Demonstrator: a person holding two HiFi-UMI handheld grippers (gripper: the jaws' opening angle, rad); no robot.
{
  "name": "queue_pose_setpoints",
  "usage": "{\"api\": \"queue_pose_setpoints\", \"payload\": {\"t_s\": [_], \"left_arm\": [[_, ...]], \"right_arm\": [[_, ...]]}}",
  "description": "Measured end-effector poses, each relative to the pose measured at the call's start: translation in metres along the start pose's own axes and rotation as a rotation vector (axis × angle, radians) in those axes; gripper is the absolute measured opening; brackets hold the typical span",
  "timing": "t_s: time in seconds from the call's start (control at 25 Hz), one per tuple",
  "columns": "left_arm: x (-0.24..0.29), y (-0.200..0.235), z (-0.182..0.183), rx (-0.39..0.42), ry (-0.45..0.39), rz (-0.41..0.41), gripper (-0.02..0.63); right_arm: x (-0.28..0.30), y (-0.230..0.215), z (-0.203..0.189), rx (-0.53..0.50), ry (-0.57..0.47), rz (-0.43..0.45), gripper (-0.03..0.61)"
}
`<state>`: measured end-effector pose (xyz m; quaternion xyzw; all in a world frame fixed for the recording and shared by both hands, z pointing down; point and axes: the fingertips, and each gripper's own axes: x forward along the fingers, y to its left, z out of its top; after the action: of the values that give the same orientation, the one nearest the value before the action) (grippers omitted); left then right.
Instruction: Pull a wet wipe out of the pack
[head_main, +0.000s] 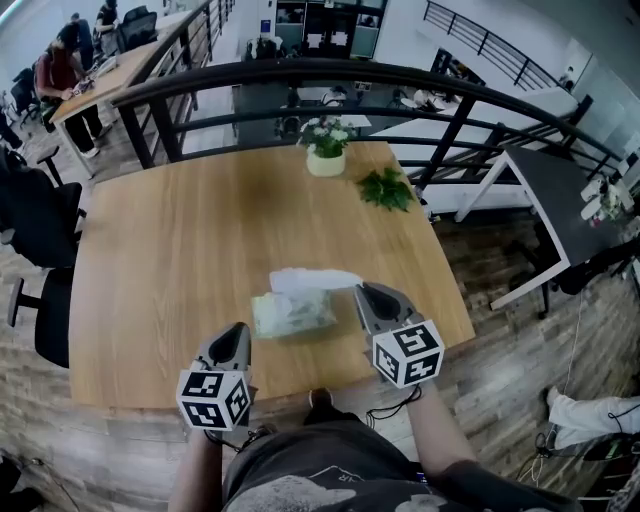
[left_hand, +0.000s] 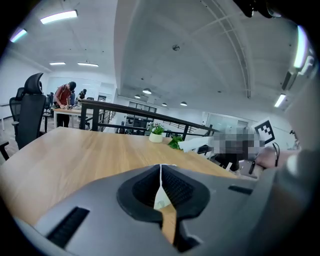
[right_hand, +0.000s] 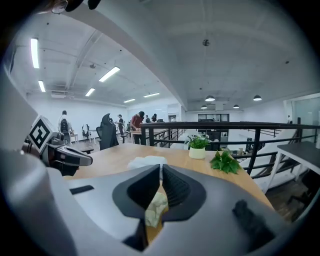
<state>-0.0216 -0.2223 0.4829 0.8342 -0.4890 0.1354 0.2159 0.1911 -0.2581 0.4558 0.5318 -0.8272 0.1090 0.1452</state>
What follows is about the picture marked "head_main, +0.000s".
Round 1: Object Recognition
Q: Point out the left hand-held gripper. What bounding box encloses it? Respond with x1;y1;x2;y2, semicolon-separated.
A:
175;322;253;432

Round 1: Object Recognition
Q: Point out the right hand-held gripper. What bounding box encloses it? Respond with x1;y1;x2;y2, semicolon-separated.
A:
354;282;446;389

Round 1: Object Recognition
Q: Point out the white tissue sheet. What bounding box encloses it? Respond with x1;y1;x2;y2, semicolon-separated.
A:
292;268;364;292

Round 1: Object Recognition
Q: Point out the wet wipe pack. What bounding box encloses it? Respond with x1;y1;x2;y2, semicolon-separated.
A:
249;269;337;341

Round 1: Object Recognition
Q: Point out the person's left forearm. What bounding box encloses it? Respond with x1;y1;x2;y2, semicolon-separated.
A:
169;427;226;512

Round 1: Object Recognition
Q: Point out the person's right forearm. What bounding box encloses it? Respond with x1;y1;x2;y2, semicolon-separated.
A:
404;382;479;479

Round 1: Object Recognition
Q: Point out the person's right shoe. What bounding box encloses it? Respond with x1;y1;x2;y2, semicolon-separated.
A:
308;387;335;412

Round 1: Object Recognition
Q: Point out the wooden table with white legs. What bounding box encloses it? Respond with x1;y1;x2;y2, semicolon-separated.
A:
68;141;476;414

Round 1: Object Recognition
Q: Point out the green leafy plant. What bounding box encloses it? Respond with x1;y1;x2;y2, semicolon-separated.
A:
356;168;417;214

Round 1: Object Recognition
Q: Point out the person's black shirt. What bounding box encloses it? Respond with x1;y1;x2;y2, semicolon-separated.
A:
222;417;581;512

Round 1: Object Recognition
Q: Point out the white pot with flowers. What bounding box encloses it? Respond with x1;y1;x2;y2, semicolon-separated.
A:
298;115;357;178

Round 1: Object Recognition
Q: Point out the grey table with white legs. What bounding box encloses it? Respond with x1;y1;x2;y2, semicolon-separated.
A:
454;144;640;311

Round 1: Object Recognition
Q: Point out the white vase with flowers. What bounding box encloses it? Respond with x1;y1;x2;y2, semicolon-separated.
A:
579;174;624;229

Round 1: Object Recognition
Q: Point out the black curved railing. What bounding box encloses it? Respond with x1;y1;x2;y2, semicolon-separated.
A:
110;57;624;191

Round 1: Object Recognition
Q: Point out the black stair railing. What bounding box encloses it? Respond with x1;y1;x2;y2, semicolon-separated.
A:
423;0;566;91

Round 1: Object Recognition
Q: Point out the black framed glass partition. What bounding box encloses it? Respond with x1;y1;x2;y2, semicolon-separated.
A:
274;0;389;60

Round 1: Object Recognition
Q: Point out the wooden desk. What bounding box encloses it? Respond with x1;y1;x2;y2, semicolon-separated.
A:
49;9;196;179

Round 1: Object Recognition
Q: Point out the black wrist cord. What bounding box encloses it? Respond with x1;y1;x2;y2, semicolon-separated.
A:
204;424;279;453
366;384;424;421

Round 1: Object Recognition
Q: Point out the white cable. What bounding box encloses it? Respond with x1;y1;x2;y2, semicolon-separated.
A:
517;284;586;481

